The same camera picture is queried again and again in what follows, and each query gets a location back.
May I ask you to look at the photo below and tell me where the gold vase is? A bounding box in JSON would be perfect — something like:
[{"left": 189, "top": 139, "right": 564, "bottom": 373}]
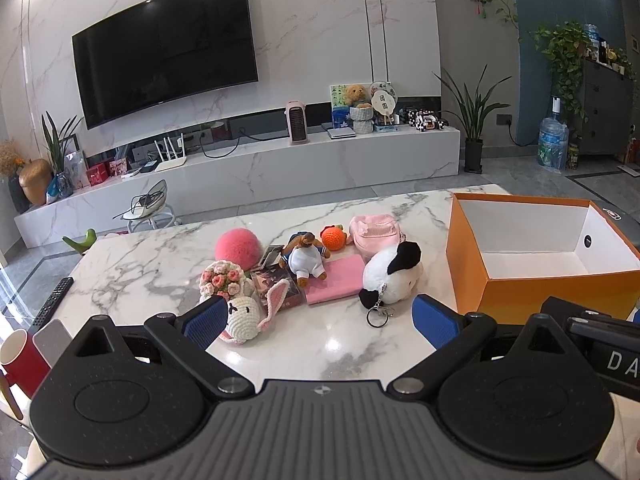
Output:
[{"left": 18, "top": 158, "right": 54, "bottom": 207}]

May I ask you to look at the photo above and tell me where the green plastic toy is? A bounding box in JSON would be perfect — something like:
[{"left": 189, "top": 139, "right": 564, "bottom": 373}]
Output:
[{"left": 62, "top": 228, "right": 97, "bottom": 256}]

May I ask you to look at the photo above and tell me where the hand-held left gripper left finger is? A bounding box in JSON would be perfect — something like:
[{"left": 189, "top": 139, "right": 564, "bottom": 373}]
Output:
[{"left": 75, "top": 295, "right": 255, "bottom": 397}]

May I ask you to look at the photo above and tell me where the red cup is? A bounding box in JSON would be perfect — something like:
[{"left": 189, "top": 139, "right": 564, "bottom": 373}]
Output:
[{"left": 0, "top": 329, "right": 51, "bottom": 399}]

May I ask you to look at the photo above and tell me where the orange crochet fruit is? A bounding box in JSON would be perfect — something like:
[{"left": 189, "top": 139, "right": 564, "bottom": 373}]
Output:
[{"left": 320, "top": 224, "right": 349, "bottom": 251}]

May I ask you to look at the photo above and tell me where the black wall television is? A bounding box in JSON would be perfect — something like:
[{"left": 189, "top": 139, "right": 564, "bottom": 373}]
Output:
[{"left": 72, "top": 0, "right": 260, "bottom": 131}]

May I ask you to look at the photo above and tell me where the white wheeled stool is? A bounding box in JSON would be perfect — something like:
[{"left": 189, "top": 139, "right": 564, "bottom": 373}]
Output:
[{"left": 113, "top": 179, "right": 182, "bottom": 234}]

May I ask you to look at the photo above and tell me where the blue water jug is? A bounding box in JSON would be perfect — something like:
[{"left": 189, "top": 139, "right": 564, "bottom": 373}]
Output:
[{"left": 536, "top": 97, "right": 570, "bottom": 171}]

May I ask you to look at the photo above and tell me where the pink fluffy pom ball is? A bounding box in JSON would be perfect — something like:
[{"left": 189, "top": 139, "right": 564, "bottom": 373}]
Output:
[{"left": 215, "top": 228, "right": 264, "bottom": 266}]

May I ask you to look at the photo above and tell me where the crochet flower bouquet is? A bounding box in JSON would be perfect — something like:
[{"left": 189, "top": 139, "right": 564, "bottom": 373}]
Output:
[{"left": 201, "top": 259, "right": 247, "bottom": 300}]

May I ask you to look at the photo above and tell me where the orange cardboard box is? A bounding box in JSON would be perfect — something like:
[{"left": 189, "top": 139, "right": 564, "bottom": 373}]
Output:
[{"left": 445, "top": 192, "right": 640, "bottom": 320}]

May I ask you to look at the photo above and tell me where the panda plush keychain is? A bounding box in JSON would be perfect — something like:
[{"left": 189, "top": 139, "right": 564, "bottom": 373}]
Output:
[{"left": 358, "top": 241, "right": 425, "bottom": 329}]

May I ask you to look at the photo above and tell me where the brown teddy bear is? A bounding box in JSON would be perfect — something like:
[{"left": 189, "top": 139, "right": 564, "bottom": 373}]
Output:
[{"left": 344, "top": 83, "right": 369, "bottom": 109}]

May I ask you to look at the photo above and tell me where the pink notebook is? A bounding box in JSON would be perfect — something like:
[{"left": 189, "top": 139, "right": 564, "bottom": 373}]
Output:
[{"left": 304, "top": 253, "right": 366, "bottom": 306}]

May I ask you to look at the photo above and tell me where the tall potted plant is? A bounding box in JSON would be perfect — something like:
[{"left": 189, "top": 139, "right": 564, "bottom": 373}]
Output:
[{"left": 434, "top": 64, "right": 512, "bottom": 174}]

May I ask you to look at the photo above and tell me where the grey drawer cabinet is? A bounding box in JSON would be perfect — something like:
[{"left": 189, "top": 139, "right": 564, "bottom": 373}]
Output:
[{"left": 582, "top": 57, "right": 640, "bottom": 156}]

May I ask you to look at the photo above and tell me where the bear doll in sailor suit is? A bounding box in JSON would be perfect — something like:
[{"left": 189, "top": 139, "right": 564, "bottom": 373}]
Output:
[{"left": 279, "top": 231, "right": 331, "bottom": 289}]

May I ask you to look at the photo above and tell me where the pink fabric bag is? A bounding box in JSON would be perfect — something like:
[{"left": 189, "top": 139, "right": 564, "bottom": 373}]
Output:
[{"left": 348, "top": 213, "right": 406, "bottom": 254}]

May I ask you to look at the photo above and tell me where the small grey card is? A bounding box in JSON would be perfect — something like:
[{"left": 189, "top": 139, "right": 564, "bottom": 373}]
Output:
[{"left": 259, "top": 243, "right": 286, "bottom": 267}]

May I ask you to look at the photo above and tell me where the black remote control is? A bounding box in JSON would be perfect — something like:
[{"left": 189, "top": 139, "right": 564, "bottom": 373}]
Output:
[{"left": 30, "top": 276, "right": 75, "bottom": 331}]

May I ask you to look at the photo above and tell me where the dark photo card pack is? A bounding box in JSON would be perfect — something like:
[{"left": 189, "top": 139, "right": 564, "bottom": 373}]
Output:
[{"left": 249, "top": 265, "right": 307, "bottom": 314}]

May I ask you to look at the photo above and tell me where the black and white toy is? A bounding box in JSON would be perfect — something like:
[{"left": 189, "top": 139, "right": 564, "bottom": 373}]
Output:
[{"left": 407, "top": 108, "right": 451, "bottom": 134}]

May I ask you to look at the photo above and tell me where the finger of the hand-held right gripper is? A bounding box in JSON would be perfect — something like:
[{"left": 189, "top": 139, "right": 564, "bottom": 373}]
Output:
[{"left": 541, "top": 296, "right": 615, "bottom": 322}]

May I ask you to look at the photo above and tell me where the small leafy plant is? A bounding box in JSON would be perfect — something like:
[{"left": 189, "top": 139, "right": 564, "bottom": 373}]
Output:
[{"left": 41, "top": 112, "right": 84, "bottom": 197}]

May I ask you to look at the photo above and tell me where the white crochet bunny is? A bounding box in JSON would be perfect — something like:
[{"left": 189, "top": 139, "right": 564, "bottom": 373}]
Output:
[{"left": 221, "top": 277, "right": 292, "bottom": 345}]

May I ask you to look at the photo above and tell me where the red gift box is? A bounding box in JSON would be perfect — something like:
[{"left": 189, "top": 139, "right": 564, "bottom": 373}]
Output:
[{"left": 85, "top": 162, "right": 112, "bottom": 186}]

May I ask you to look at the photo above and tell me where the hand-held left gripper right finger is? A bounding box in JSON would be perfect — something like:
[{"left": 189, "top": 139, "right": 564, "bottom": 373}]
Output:
[{"left": 386, "top": 293, "right": 568, "bottom": 397}]

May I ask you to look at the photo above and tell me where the round white hand fan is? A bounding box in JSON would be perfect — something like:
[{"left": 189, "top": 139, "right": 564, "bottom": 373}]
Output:
[{"left": 369, "top": 79, "right": 401, "bottom": 117}]

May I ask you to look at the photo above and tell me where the dark vase with dried flowers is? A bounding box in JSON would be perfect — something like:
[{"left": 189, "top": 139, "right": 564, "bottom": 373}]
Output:
[{"left": 0, "top": 139, "right": 31, "bottom": 214}]

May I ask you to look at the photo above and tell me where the white router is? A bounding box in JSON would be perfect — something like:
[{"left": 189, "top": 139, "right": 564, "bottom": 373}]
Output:
[{"left": 152, "top": 135, "right": 188, "bottom": 174}]

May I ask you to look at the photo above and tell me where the trailing pothos plant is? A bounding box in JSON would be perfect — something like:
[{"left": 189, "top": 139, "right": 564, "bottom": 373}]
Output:
[{"left": 529, "top": 22, "right": 592, "bottom": 122}]

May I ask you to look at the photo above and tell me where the pink space heater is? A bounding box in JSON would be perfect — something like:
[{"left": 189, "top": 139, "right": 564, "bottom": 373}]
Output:
[{"left": 285, "top": 100, "right": 311, "bottom": 146}]

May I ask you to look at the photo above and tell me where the white marble television cabinet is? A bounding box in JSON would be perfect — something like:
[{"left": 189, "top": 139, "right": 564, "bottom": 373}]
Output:
[{"left": 13, "top": 124, "right": 461, "bottom": 249}]

